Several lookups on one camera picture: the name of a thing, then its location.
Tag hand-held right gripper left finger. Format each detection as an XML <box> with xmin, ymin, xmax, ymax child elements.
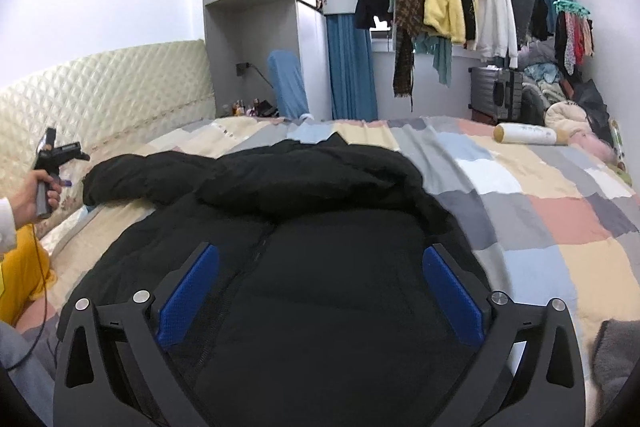
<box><xmin>52</xmin><ymin>242</ymin><xmax>221</xmax><ymax>427</ymax></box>

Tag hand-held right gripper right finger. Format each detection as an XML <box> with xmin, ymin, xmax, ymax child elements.
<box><xmin>421</xmin><ymin>243</ymin><xmax>587</xmax><ymax>427</ymax></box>

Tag black puffer jacket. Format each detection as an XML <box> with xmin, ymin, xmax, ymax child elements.
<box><xmin>56</xmin><ymin>132</ymin><xmax>503</xmax><ymax>427</ymax></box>

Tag person's left forearm white sleeve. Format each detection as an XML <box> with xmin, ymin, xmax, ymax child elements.
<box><xmin>0</xmin><ymin>197</ymin><xmax>17</xmax><ymax>254</ymax></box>

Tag pile of clothes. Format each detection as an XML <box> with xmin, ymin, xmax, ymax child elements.
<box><xmin>517</xmin><ymin>9</ymin><xmax>628</xmax><ymax>168</ymax></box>

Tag person's left hand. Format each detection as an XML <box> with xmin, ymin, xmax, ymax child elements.
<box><xmin>13</xmin><ymin>169</ymin><xmax>64</xmax><ymax>229</ymax></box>

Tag cream quilted headboard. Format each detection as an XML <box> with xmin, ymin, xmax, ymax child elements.
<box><xmin>0</xmin><ymin>39</ymin><xmax>217</xmax><ymax>202</ymax></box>

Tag yellow cloth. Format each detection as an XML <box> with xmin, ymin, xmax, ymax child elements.
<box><xmin>0</xmin><ymin>226</ymin><xmax>57</xmax><ymax>329</ymax></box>

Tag patchwork quilt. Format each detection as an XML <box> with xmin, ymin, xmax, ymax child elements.
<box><xmin>10</xmin><ymin>114</ymin><xmax>640</xmax><ymax>427</ymax></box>

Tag person's leg grey pants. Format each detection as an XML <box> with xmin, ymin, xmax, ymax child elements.
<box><xmin>0</xmin><ymin>321</ymin><xmax>57</xmax><ymax>427</ymax></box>

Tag grey fluffy cloth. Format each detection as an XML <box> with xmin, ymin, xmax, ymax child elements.
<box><xmin>591</xmin><ymin>319</ymin><xmax>640</xmax><ymax>418</ymax></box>

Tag cream cylinder pillow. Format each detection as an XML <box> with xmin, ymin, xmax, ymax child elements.
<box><xmin>492</xmin><ymin>123</ymin><xmax>558</xmax><ymax>146</ymax></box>

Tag small bottles on nightstand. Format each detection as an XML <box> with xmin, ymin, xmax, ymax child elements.
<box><xmin>231</xmin><ymin>97</ymin><xmax>280</xmax><ymax>118</ymax></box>

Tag grey suitcase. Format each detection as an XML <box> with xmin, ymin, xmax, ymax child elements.
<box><xmin>467</xmin><ymin>66</ymin><xmax>525</xmax><ymax>126</ymax></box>

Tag grey wardrobe cabinet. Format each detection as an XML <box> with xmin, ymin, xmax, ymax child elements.
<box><xmin>202</xmin><ymin>0</ymin><xmax>333</xmax><ymax>122</ymax></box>

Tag teal hanging scarf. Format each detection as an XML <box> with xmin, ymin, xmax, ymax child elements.
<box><xmin>414</xmin><ymin>32</ymin><xmax>453</xmax><ymax>88</ymax></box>

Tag blue curtain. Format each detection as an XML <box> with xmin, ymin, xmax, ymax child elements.
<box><xmin>325</xmin><ymin>13</ymin><xmax>379</xmax><ymax>122</ymax></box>

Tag brown plaid shirt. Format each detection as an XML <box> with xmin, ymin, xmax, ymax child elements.
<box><xmin>391</xmin><ymin>0</ymin><xmax>425</xmax><ymax>98</ymax></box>

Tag white hoodie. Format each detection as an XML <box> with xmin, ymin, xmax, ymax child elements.
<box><xmin>474</xmin><ymin>0</ymin><xmax>520</xmax><ymax>70</ymax></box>

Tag black cable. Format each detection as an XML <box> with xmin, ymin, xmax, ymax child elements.
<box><xmin>0</xmin><ymin>222</ymin><xmax>51</xmax><ymax>370</ymax></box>

